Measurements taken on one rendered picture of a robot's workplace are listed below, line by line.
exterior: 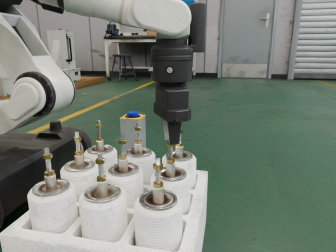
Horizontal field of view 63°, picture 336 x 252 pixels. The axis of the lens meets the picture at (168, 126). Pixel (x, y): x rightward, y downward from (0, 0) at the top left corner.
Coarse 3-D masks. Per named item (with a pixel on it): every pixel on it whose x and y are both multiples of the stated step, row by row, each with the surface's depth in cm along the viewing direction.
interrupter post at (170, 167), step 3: (174, 162) 64; (168, 165) 63; (171, 165) 63; (174, 165) 64; (168, 168) 64; (171, 168) 64; (174, 168) 64; (168, 171) 64; (171, 171) 64; (174, 171) 64; (168, 174) 64; (171, 174) 64; (174, 174) 65
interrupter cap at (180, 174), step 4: (164, 168) 68; (176, 168) 68; (180, 168) 67; (160, 172) 65; (164, 172) 66; (176, 172) 66; (180, 172) 65; (184, 172) 65; (160, 176) 63; (164, 176) 63; (168, 176) 64; (172, 176) 64; (176, 176) 63; (180, 176) 63; (184, 176) 63; (164, 180) 62; (168, 180) 61; (172, 180) 61; (176, 180) 62
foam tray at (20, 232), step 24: (192, 192) 71; (24, 216) 61; (192, 216) 61; (0, 240) 55; (24, 240) 54; (48, 240) 53; (72, 240) 53; (96, 240) 53; (120, 240) 53; (192, 240) 53
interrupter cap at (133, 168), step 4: (116, 164) 70; (128, 164) 70; (132, 164) 70; (108, 168) 67; (112, 168) 67; (116, 168) 68; (128, 168) 68; (132, 168) 68; (136, 168) 68; (108, 172) 66; (112, 172) 65; (116, 172) 65; (120, 172) 66; (124, 172) 66; (128, 172) 65; (132, 172) 65; (136, 172) 66; (120, 176) 64
